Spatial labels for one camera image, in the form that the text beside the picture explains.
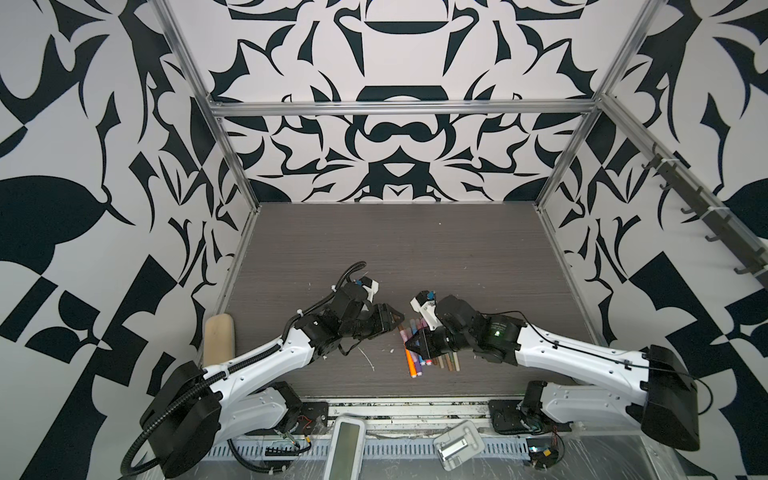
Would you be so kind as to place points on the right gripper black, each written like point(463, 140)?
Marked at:
point(426, 347)

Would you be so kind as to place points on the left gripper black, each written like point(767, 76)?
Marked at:
point(383, 321)

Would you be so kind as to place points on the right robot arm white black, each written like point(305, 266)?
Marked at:
point(651, 388)

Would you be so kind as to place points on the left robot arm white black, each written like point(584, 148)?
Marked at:
point(199, 407)

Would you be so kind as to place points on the pink cap brown pen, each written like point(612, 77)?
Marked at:
point(435, 362)

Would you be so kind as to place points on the orange highlighter pen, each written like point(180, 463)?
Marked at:
point(412, 370)

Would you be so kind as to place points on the purple highlighter pen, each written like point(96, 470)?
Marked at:
point(414, 356)

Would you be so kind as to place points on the white handheld tablet device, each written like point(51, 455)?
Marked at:
point(345, 456)

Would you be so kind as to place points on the beige sponge block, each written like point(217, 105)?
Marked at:
point(218, 340)

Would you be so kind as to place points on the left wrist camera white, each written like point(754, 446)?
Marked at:
point(370, 286)

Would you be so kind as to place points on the aluminium frame front rail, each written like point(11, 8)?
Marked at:
point(420, 408)

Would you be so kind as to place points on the grey metal bracket box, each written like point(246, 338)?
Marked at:
point(458, 445)

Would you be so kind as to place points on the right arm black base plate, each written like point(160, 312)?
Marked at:
point(516, 417)

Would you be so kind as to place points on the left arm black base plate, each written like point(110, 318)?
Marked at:
point(309, 417)

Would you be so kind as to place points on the aluminium frame back beam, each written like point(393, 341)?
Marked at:
point(415, 107)

